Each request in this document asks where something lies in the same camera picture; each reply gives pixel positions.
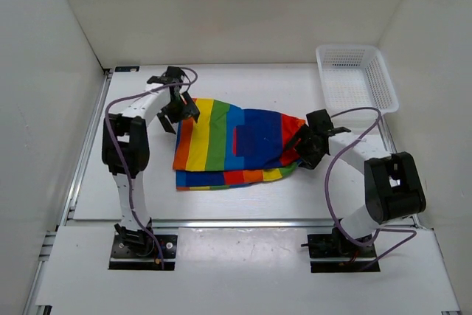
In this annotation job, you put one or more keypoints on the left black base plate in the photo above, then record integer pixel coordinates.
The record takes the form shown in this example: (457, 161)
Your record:
(125, 257)

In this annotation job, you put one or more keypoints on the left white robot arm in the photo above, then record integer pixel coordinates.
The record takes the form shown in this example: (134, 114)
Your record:
(126, 149)

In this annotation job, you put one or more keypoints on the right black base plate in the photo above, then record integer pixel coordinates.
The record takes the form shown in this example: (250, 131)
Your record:
(332, 255)

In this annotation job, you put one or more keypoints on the white plastic basket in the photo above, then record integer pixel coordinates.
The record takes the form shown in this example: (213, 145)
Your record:
(354, 76)

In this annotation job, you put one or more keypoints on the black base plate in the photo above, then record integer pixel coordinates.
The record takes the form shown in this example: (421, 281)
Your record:
(125, 257)
(332, 255)

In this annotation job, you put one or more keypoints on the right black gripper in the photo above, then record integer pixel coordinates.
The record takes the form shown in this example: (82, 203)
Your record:
(310, 161)

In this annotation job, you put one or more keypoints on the aluminium rail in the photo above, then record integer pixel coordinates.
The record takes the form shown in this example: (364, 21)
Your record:
(233, 223)

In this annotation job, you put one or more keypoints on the rainbow striped shorts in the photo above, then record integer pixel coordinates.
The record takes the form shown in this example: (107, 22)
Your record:
(229, 147)

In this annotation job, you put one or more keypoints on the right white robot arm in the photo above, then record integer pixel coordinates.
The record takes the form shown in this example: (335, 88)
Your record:
(392, 187)

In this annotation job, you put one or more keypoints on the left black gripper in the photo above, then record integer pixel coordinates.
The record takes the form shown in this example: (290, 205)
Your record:
(189, 109)

